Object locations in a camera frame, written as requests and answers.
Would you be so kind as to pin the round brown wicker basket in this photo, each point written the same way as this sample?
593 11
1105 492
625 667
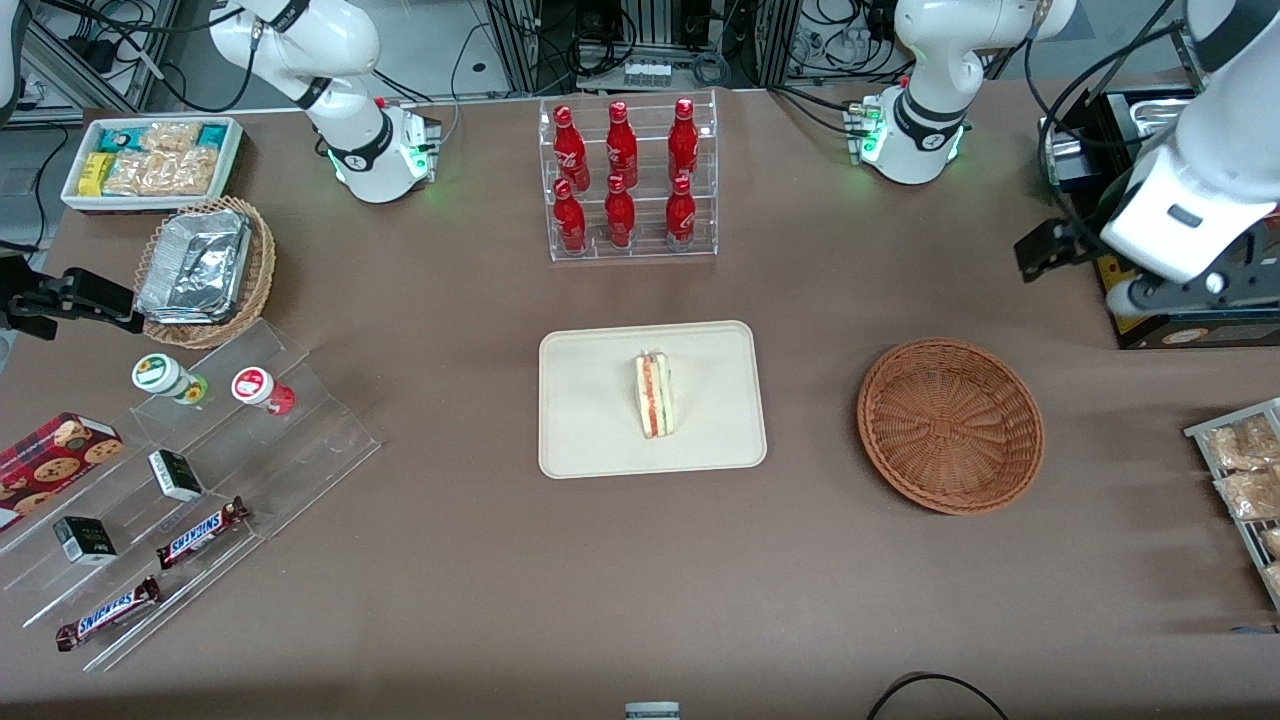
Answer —
950 430

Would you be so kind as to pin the stack of foil trays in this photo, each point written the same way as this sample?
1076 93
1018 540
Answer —
195 265

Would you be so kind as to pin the clear bag of crackers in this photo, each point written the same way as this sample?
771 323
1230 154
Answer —
170 137
160 173

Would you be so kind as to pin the teal snack pack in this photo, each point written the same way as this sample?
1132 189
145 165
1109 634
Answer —
120 139
212 136

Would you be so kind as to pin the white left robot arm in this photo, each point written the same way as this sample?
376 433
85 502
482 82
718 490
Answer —
925 100

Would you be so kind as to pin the clear acrylic stepped shelf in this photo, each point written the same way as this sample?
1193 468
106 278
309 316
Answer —
300 440

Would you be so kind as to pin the yellow snack pack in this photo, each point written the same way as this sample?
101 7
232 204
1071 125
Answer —
95 173

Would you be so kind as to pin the triangular sandwich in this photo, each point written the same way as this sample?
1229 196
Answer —
655 395

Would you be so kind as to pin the white power strip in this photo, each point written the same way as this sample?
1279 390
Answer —
647 75

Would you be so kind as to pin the cream plastic tray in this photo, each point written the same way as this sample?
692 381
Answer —
590 400

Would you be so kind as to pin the small grey device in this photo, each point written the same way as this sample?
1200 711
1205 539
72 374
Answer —
652 711

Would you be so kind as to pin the red plaid cookie box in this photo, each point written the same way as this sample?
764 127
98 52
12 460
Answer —
50 465

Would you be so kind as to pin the snickers chocolate bar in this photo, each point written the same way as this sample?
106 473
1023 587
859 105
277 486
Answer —
200 533
108 613

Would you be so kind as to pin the white snack bin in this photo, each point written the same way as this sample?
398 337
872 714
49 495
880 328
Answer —
75 200

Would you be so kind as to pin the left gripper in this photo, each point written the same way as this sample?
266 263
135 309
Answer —
1082 240

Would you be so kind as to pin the steel pan in warmer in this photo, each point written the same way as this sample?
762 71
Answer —
1160 112

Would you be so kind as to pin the red lid snack cup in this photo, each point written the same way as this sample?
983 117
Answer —
255 386

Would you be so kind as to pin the green lid snack cup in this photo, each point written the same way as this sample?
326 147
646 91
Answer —
160 373

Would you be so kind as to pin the clear bag of pastries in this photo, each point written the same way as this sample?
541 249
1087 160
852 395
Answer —
1250 495
1245 445

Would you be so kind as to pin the small black carton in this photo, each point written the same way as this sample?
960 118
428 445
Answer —
176 475
85 540

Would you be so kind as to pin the red cola bottle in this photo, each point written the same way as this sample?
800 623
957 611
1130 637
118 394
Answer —
569 220
619 215
569 145
621 145
683 140
680 215

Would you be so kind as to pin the light wicker basket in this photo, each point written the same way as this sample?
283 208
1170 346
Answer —
262 270

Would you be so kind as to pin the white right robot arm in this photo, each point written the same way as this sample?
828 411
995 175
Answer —
340 80

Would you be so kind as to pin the clear acrylic bottle rack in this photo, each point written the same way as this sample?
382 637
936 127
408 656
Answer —
645 160

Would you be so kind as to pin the black food warmer cabinet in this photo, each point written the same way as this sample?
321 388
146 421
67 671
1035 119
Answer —
1200 335

